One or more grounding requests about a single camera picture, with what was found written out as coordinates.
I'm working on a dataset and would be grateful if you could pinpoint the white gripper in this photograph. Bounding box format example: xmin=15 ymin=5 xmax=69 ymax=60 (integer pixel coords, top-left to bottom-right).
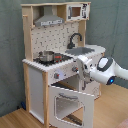
xmin=77 ymin=55 xmax=93 ymax=82

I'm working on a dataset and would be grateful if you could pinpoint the white oven door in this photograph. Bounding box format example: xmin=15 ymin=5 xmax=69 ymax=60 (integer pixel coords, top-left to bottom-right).
xmin=49 ymin=86 xmax=94 ymax=128

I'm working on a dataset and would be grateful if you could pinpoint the small steel pot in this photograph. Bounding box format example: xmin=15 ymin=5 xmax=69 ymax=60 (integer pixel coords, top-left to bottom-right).
xmin=39 ymin=51 xmax=54 ymax=62

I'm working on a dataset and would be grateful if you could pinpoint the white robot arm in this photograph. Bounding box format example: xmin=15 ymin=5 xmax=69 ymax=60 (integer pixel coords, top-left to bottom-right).
xmin=77 ymin=55 xmax=128 ymax=85

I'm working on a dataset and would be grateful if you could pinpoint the wooden toy kitchen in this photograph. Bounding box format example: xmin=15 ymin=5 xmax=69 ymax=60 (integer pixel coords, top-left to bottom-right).
xmin=22 ymin=2 xmax=105 ymax=128

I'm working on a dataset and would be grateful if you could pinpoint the right red stove knob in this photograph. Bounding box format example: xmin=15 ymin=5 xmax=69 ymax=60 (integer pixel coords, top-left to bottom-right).
xmin=72 ymin=67 xmax=78 ymax=72

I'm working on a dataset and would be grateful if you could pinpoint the red stove knob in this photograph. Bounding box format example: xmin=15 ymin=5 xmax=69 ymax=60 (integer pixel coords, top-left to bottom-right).
xmin=72 ymin=67 xmax=78 ymax=72
xmin=54 ymin=73 xmax=60 ymax=79

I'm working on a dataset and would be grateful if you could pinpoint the grey toy sink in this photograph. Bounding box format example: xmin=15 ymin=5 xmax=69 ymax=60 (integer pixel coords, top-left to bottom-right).
xmin=65 ymin=47 xmax=95 ymax=56

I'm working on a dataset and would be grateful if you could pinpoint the black toy faucet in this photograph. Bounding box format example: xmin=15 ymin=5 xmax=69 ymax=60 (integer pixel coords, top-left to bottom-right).
xmin=67 ymin=33 xmax=82 ymax=49

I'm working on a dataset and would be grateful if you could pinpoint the black stovetop with red burners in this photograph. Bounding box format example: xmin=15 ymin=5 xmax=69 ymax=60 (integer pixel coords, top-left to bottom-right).
xmin=34 ymin=53 xmax=71 ymax=67

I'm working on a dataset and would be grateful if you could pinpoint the left red stove knob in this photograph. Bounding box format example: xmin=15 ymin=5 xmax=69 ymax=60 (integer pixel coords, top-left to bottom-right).
xmin=54 ymin=73 xmax=60 ymax=79

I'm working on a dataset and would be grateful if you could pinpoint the toy microwave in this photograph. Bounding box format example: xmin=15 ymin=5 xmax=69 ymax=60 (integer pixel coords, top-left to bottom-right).
xmin=67 ymin=3 xmax=90 ymax=21

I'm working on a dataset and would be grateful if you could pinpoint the grey range hood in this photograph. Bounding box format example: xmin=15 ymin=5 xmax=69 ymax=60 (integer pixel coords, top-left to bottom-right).
xmin=35 ymin=5 xmax=64 ymax=27

